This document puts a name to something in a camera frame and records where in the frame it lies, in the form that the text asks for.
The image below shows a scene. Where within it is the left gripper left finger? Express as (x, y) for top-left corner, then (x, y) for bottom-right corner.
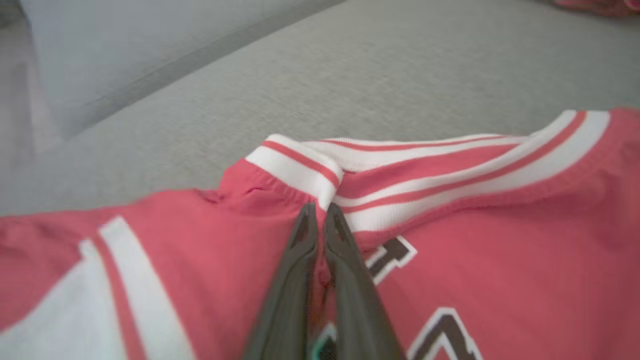
(242, 202), (320, 360)

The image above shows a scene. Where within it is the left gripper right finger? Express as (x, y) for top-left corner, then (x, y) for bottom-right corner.
(323, 202), (407, 360)

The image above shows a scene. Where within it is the large grey sofa seat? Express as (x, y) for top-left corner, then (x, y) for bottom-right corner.
(0, 0), (640, 218)

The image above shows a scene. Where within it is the red white sports jersey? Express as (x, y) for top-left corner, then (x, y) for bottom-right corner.
(0, 107), (640, 360)

